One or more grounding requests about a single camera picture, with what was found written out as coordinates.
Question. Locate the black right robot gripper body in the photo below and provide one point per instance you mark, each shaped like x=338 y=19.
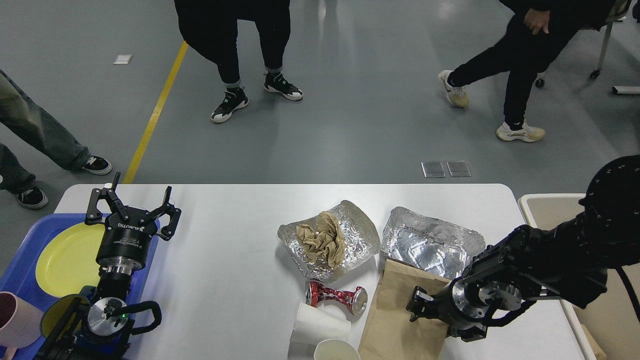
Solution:
x=468 y=308

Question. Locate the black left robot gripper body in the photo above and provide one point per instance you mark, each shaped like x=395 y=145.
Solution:
x=125 y=244

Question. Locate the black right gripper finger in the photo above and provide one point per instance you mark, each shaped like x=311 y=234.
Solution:
x=421 y=305

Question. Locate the brown paper bag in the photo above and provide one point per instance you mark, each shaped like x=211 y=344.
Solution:
x=389 y=334

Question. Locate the yellow plastic plate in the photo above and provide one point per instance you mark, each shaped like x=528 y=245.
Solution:
x=68 y=262

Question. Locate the foil tray with paper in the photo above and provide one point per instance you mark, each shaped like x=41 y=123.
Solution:
x=361 y=241

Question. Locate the pink mug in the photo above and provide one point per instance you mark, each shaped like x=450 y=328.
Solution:
x=20 y=323

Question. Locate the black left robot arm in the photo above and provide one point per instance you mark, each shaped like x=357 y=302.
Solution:
x=97 y=323

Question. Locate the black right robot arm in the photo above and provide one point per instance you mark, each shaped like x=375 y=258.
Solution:
x=569 y=262

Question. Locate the crushed red can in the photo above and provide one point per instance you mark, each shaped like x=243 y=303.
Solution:
x=355 y=301

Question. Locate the dark blue HOME mug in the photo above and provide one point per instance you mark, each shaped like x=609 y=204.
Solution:
x=63 y=321

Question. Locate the white paper cup lying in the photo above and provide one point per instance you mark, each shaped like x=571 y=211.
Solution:
x=313 y=326

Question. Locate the crumpled brown paper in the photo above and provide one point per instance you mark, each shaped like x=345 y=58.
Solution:
x=323 y=243

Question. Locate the person in green jeans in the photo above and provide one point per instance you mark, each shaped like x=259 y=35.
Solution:
x=34 y=125

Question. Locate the left floor socket plate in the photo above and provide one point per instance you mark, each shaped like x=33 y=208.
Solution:
x=433 y=169

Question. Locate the floor socket plate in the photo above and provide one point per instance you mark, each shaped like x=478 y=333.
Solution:
x=459 y=169
x=433 y=169

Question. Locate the right floor socket plate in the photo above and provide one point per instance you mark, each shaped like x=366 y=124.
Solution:
x=459 y=169

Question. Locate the beige plastic bin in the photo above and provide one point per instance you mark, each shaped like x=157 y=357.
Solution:
x=609 y=323

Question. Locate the white paper on floor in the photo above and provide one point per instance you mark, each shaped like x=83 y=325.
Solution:
x=123 y=59

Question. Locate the white bar on floor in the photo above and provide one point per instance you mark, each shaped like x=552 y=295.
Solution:
x=626 y=90

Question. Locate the person at right edge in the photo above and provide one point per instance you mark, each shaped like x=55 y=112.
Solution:
x=535 y=35

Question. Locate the white office chair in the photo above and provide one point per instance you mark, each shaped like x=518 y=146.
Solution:
x=616 y=14

